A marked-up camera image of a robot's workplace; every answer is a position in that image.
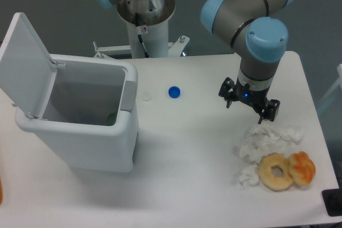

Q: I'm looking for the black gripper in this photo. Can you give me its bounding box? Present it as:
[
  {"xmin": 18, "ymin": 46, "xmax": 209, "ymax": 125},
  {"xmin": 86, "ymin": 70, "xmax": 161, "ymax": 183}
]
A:
[{"xmin": 219, "ymin": 77, "xmax": 281, "ymax": 124}]

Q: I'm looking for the white trash can lid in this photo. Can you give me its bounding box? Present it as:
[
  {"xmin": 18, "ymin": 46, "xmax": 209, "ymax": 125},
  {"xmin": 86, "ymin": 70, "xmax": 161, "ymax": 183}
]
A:
[{"xmin": 1, "ymin": 12, "xmax": 65, "ymax": 119}]

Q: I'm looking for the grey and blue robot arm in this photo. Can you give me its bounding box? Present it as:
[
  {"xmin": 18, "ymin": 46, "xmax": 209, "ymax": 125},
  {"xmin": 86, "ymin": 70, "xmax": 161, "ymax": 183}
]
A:
[{"xmin": 97, "ymin": 0, "xmax": 294, "ymax": 121}]

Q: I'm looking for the blue bottle cap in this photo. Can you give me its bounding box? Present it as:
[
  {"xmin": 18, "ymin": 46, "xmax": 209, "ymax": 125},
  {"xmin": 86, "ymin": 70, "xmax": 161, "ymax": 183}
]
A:
[{"xmin": 168, "ymin": 86, "xmax": 181, "ymax": 99}]

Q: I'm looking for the white bottle cap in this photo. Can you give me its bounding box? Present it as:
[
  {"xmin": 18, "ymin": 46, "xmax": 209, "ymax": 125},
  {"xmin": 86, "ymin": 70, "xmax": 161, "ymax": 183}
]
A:
[{"xmin": 141, "ymin": 92, "xmax": 152, "ymax": 102}]

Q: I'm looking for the green object inside trash can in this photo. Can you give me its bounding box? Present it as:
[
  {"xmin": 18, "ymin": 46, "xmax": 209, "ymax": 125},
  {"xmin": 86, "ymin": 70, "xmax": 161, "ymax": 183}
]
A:
[{"xmin": 105, "ymin": 113, "xmax": 117, "ymax": 126}]

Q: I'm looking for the white trash can body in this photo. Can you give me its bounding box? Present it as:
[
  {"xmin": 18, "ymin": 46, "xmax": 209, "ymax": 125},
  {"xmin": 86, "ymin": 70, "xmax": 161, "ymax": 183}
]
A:
[{"xmin": 15, "ymin": 54, "xmax": 139, "ymax": 172}]

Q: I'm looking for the large crumpled white tissue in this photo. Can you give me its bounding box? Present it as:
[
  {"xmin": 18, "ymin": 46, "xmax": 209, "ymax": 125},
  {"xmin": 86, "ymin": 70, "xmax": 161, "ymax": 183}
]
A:
[{"xmin": 238, "ymin": 123, "xmax": 305, "ymax": 163}]

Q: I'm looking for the small crumpled white tissue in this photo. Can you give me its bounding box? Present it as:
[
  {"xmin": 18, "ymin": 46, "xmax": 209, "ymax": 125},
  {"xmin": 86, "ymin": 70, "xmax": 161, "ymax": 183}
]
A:
[{"xmin": 237, "ymin": 164, "xmax": 260, "ymax": 190}]

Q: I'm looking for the orange glazed pastry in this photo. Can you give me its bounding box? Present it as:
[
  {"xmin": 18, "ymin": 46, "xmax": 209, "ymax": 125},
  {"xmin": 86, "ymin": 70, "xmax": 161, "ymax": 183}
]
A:
[{"xmin": 288, "ymin": 151, "xmax": 316, "ymax": 186}]

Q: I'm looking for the black device at table edge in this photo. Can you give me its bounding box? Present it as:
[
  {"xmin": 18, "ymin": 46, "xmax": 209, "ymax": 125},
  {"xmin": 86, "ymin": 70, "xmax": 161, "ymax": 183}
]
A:
[{"xmin": 322, "ymin": 188, "xmax": 341, "ymax": 217}]

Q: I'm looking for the orange object at left edge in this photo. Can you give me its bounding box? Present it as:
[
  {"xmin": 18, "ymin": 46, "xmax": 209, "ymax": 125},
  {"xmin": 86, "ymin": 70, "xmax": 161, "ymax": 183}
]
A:
[{"xmin": 0, "ymin": 175, "xmax": 4, "ymax": 205}]

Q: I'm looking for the white frame at right edge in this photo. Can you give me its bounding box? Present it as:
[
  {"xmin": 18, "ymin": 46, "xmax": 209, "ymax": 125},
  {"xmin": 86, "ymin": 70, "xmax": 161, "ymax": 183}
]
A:
[{"xmin": 316, "ymin": 64, "xmax": 341, "ymax": 116}]

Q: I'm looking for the plain ring donut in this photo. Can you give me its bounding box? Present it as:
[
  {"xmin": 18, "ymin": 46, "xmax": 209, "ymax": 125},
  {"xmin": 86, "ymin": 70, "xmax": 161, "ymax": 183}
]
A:
[{"xmin": 258, "ymin": 154, "xmax": 293, "ymax": 191}]

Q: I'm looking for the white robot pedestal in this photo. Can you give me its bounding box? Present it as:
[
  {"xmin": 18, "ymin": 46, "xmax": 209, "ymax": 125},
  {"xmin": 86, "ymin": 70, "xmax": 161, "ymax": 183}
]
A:
[{"xmin": 94, "ymin": 0, "xmax": 190, "ymax": 59}]

